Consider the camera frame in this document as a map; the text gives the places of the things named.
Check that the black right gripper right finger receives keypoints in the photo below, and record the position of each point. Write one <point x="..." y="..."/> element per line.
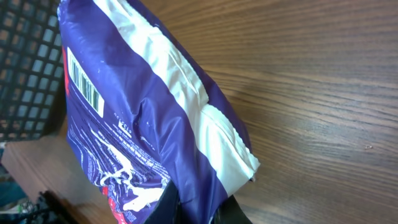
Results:
<point x="230" y="212"/>

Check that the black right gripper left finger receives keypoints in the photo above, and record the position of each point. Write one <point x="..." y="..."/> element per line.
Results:
<point x="167" y="210"/>

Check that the red purple pad pack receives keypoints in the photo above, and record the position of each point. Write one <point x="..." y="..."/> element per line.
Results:
<point x="141" y="113"/>

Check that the grey plastic basket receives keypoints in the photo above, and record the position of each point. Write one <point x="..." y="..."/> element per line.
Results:
<point x="32" y="77"/>

